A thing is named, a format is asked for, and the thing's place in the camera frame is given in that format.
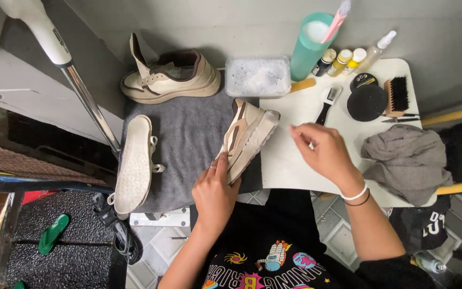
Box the teal plastic cup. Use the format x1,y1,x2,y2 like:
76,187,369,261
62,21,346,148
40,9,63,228
290,12,340,82

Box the grey cabinet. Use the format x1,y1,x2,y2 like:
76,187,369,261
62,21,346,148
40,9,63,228
0,0,126,146

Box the metal pole with white handle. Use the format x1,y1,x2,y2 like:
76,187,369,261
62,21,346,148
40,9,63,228
0,0,122,156

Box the pink toothbrush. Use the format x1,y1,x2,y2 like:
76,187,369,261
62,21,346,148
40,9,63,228
321,0,352,44

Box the yellow wooden chair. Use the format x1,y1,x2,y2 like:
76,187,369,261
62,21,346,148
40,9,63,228
421,104,462,265

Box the beige sneaker with brown stripes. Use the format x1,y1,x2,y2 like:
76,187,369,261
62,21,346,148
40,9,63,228
215,98,282,185

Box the white bead bracelet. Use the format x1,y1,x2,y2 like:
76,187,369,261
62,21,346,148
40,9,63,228
340,182,369,201

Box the clear plastic container with foam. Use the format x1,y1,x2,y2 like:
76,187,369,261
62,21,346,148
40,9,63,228
225,55,292,99

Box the black cord bracelet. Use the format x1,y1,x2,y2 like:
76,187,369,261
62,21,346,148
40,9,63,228
343,189,371,208

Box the yellow bottle with white cap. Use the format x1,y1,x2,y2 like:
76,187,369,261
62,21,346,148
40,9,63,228
341,48,367,76

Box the clear plastic bottle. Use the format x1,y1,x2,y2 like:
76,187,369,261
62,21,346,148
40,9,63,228
411,252,448,275

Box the person's left hand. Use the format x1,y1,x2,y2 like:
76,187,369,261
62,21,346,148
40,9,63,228
192,152,242,226

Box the black round tin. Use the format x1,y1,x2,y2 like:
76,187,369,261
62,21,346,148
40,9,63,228
350,72,379,93

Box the black sandal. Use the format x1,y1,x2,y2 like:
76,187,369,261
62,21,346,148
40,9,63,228
92,192,144,266

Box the clear spray bottle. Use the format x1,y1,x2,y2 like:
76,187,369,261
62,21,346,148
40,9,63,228
355,30,398,75

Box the tan wooden brush handle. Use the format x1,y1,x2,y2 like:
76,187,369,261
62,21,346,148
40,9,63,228
290,77,317,94

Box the dark small bottle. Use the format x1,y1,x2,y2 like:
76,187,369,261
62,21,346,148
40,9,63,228
311,48,337,78

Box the wooden brush with black bristles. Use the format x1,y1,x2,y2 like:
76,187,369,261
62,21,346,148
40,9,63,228
384,75,410,118

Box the yellow bottle with beige cap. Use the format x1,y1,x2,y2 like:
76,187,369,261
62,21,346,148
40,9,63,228
327,48,353,78

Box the person's right hand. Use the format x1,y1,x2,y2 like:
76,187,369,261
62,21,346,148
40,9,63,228
289,122,366,198

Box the blue pipe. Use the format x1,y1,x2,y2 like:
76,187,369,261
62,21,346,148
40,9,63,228
0,166,116,196

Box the beige shoe insole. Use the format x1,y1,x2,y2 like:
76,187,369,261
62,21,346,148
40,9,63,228
113,114,154,215

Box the small brush with black handle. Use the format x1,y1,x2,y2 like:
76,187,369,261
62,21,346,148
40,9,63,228
315,86,343,126

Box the beige sneaker with brown lining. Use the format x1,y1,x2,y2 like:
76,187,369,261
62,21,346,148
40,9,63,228
120,33,222,105

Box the grey towel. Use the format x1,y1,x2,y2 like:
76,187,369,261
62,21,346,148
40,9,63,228
121,88,264,214

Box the black round sponge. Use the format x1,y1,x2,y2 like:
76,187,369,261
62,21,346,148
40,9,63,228
346,84,389,123

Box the white small table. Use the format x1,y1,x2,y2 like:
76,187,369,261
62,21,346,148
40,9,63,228
258,58,439,208

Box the green flip-flop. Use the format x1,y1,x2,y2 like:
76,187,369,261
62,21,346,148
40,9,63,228
38,214,71,256

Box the metal scissors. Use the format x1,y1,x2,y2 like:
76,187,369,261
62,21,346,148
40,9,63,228
381,113,421,123

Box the white metal bracket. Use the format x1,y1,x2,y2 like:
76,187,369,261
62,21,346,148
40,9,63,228
129,207,191,228

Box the brown woven mat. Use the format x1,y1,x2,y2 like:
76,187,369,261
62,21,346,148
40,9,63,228
0,139,108,186

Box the grey crumpled cloth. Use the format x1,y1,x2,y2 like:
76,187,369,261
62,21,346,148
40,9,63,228
360,124,454,208

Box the black garment with white print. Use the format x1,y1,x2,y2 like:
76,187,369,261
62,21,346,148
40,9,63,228
388,196,453,252

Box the black printed shirt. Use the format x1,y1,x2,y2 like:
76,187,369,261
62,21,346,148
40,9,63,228
190,189,438,289

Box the black rubber mat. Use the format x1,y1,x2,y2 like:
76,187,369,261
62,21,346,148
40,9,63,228
6,190,128,289

